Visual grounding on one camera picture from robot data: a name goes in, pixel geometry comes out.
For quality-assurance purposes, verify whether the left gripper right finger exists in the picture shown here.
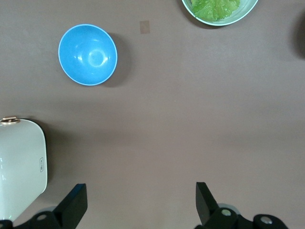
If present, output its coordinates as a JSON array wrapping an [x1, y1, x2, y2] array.
[[194, 182, 289, 229]]

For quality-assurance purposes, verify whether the pale green plate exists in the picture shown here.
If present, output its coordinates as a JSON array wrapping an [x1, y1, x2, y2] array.
[[181, 0, 259, 26]]

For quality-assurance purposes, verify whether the cream white toaster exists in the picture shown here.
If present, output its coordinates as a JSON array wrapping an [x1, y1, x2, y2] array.
[[0, 116, 48, 221]]

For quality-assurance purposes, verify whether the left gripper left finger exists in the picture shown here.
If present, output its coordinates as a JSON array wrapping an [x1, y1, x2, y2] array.
[[11, 183, 88, 229]]

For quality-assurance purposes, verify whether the blue bowl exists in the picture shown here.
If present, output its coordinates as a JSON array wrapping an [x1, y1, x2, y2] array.
[[58, 23, 118, 86]]

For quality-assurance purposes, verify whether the green lettuce leaf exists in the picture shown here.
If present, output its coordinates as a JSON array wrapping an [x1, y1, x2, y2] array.
[[190, 0, 241, 22]]

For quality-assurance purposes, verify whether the small brown tape mark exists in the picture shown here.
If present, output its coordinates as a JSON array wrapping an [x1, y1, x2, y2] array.
[[139, 21, 151, 34]]

